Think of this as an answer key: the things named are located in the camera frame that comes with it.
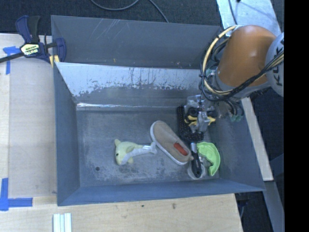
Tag tan slipper with white sole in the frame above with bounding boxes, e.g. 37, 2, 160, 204
150, 120, 194, 166

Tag light green plastic bowl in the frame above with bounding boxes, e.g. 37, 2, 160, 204
196, 141, 221, 177

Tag grey metal bin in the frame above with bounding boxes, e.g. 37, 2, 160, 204
50, 14, 267, 207

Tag yellow-green toy dolphin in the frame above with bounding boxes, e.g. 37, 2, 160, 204
114, 138, 158, 166

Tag black handled tool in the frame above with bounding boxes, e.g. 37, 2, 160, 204
190, 142, 203, 179

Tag black perforated plastic piece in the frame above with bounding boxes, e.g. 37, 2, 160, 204
176, 105, 205, 144

